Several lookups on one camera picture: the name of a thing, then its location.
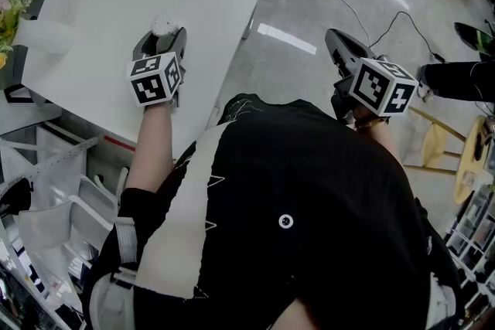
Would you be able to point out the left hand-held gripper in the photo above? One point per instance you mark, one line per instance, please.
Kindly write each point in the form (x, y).
(154, 81)

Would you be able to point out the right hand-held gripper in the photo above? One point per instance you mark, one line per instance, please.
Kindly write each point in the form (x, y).
(383, 89)

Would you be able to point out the person's left forearm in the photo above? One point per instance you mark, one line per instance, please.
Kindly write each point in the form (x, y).
(152, 143)

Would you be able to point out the person's right forearm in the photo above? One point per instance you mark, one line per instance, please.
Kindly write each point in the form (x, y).
(383, 141)

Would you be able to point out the person's black white shirt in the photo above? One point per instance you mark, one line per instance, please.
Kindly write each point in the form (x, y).
(309, 185)

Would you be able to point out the yellow white flower bouquet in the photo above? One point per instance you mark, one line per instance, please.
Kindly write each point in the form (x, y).
(9, 19)

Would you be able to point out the white desk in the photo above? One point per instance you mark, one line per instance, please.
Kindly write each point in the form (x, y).
(23, 116)

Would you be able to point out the white metal storage rack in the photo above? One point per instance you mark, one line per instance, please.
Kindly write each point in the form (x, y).
(54, 158)

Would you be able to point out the round wooden stool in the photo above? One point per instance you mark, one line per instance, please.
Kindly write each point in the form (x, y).
(468, 162)

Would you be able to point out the white office chair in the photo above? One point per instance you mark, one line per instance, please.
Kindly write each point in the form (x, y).
(58, 220)

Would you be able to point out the white shelf unit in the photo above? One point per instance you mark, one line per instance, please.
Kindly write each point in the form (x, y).
(472, 235)

